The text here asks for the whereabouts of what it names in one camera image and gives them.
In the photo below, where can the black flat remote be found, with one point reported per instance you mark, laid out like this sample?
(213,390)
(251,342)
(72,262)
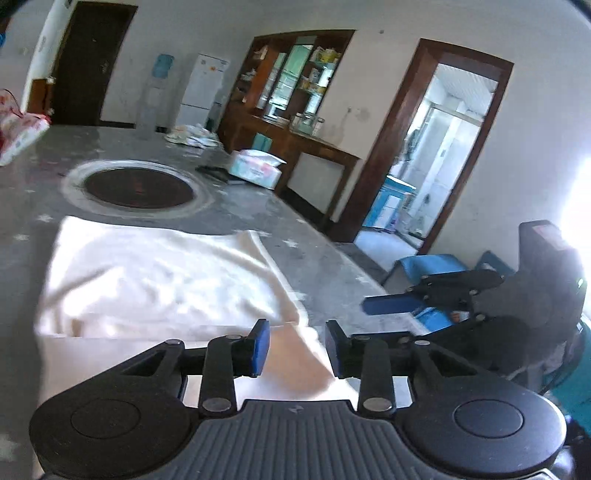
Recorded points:
(219,174)

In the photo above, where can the wooden display cabinet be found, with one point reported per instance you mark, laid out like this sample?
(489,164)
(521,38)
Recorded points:
(274,105)

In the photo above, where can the water dispenser with blue bottle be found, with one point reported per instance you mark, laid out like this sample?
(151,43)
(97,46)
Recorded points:
(152,95)

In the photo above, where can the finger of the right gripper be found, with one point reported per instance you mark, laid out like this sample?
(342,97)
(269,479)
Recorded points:
(393,304)
(472,282)

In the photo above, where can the cream white garment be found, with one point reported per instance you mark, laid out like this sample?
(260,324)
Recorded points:
(112,292)

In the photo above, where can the crumpled patterned cloth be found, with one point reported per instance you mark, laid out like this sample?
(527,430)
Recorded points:
(192,135)

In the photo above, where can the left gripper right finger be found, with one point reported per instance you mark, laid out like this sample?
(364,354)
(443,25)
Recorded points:
(374,359)

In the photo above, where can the blue chair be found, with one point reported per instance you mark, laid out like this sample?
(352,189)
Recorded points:
(441,305)

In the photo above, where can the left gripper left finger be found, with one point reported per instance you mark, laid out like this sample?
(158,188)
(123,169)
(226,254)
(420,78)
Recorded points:
(169,365)

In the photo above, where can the tissue pack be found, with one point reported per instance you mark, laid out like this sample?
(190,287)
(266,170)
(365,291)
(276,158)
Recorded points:
(256,167)

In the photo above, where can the white refrigerator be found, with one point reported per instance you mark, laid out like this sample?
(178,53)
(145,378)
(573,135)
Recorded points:
(203,85)

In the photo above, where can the round dark stove insert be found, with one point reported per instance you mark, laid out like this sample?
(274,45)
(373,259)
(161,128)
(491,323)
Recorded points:
(135,189)

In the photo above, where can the dark wooden door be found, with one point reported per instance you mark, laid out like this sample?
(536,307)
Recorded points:
(86,59)

